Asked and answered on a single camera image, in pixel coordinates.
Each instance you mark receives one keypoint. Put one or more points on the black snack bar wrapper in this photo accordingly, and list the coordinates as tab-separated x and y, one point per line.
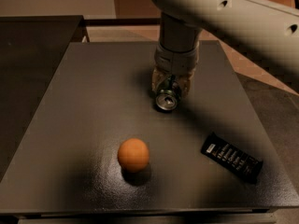
232	158

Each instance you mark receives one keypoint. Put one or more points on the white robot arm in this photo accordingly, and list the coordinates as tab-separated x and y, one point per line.
263	31

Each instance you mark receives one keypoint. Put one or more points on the orange ball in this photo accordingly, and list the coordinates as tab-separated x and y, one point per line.
133	155

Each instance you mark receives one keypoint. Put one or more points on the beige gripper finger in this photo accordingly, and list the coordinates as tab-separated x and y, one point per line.
184	83
159	81

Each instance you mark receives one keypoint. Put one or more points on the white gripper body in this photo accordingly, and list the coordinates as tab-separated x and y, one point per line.
176	61

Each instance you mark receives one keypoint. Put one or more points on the green soda can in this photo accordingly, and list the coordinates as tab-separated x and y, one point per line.
168	94

